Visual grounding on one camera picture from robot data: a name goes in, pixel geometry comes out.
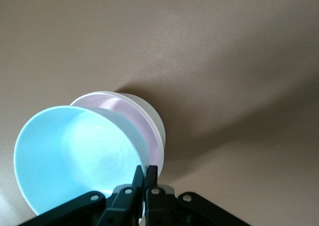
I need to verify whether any brown table cover sheet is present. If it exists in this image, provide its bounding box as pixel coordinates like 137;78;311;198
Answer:
0;0;319;226

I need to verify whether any light blue plastic bowl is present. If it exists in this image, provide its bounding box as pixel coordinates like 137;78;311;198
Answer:
12;105;150;217

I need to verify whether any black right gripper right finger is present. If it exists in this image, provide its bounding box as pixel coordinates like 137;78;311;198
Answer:
146;165;250;226

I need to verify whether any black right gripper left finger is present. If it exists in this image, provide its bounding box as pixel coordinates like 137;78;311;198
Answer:
24;165;147;226

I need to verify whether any pink plastic bowl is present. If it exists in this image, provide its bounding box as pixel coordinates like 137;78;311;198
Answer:
69;91;165;180

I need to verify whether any white plastic bowl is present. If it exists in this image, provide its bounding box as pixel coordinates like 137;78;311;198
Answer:
99;90;167;149

